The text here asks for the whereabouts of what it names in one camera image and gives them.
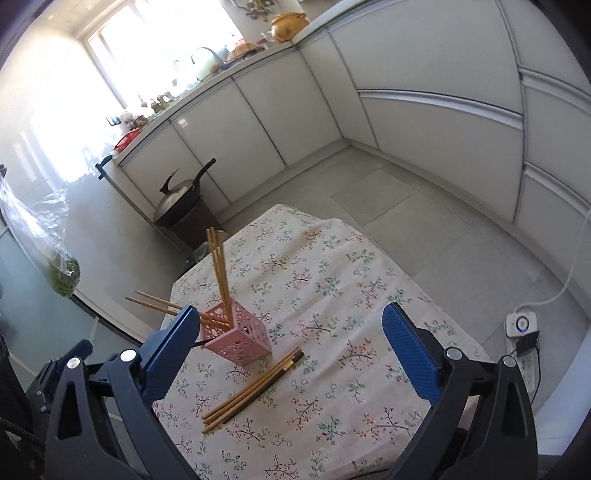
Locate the cluster of small jars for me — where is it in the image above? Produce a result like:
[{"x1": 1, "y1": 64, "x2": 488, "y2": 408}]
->
[{"x1": 137, "y1": 90, "x2": 177, "y2": 114}]

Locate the woven bamboo basket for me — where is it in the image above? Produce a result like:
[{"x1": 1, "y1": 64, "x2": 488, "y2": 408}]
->
[{"x1": 228, "y1": 41, "x2": 260, "y2": 59}]

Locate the crumpled plastic bag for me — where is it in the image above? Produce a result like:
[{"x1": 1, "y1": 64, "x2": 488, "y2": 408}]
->
[{"x1": 190, "y1": 240, "x2": 219, "y2": 265}]

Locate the kitchen window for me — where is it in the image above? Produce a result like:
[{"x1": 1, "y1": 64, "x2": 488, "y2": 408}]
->
[{"x1": 83, "y1": 0, "x2": 243, "y2": 118}]

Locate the brown clay pot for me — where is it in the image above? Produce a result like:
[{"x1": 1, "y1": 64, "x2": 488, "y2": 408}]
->
[{"x1": 269, "y1": 13, "x2": 311, "y2": 44}]

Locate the sink faucet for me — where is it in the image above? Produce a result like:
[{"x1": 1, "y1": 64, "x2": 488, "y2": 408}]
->
[{"x1": 191, "y1": 46, "x2": 228, "y2": 75}]

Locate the metal wok lid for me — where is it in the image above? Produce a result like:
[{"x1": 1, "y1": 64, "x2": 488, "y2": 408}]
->
[{"x1": 154, "y1": 170, "x2": 195, "y2": 220}]

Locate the black power adapter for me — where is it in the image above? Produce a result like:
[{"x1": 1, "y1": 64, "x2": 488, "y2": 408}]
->
[{"x1": 514, "y1": 330, "x2": 542, "y2": 357}]

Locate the brown plastic bin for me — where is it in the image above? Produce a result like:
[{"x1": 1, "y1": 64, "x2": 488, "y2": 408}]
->
[{"x1": 157, "y1": 194, "x2": 223, "y2": 254}]

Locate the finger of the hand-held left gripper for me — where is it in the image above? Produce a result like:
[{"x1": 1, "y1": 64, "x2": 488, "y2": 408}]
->
[{"x1": 55, "y1": 339, "x2": 94, "y2": 367}]

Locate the pink perforated utensil holder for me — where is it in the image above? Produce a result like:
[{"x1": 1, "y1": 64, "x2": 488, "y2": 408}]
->
[{"x1": 201, "y1": 298, "x2": 273, "y2": 361}]

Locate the tan bamboo chopstick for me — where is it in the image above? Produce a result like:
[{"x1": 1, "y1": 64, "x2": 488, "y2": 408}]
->
[
  {"x1": 125, "y1": 297, "x2": 227, "y2": 330},
  {"x1": 204, "y1": 353, "x2": 300, "y2": 428},
  {"x1": 135, "y1": 290, "x2": 230, "y2": 326},
  {"x1": 220, "y1": 231, "x2": 233, "y2": 320},
  {"x1": 202, "y1": 364, "x2": 296, "y2": 435},
  {"x1": 206, "y1": 228, "x2": 232, "y2": 320},
  {"x1": 212, "y1": 229, "x2": 232, "y2": 320},
  {"x1": 201, "y1": 352, "x2": 297, "y2": 421}
]

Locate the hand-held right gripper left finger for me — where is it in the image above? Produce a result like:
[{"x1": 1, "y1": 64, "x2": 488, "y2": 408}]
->
[{"x1": 45, "y1": 305, "x2": 201, "y2": 480}]

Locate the black wok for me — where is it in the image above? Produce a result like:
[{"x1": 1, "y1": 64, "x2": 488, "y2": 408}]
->
[{"x1": 152, "y1": 158, "x2": 218, "y2": 227}]

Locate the plastic bag of greens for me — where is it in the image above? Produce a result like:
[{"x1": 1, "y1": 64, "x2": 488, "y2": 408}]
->
[{"x1": 0, "y1": 178, "x2": 81, "y2": 297}]

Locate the white power cable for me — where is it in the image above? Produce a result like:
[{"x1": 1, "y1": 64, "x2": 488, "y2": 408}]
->
[{"x1": 513, "y1": 222, "x2": 586, "y2": 320}]

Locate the floral tablecloth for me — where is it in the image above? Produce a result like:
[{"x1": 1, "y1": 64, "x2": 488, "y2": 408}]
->
[{"x1": 152, "y1": 205, "x2": 490, "y2": 480}]

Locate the white power strip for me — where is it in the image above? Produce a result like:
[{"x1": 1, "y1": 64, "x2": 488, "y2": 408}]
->
[{"x1": 505, "y1": 311, "x2": 542, "y2": 403}]

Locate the white kitchen cabinet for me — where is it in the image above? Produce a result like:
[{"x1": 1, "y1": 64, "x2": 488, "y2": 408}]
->
[{"x1": 113, "y1": 0, "x2": 591, "y2": 259}]

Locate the frosted glass sliding door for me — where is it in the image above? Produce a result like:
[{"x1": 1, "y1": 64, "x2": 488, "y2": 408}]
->
[{"x1": 0, "y1": 222, "x2": 148, "y2": 398}]

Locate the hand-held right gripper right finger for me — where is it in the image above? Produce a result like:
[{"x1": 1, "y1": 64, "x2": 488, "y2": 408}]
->
[{"x1": 382, "y1": 303, "x2": 539, "y2": 480}]

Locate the pale green basin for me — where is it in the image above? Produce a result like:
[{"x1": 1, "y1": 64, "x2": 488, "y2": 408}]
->
[{"x1": 196, "y1": 52, "x2": 223, "y2": 80}]

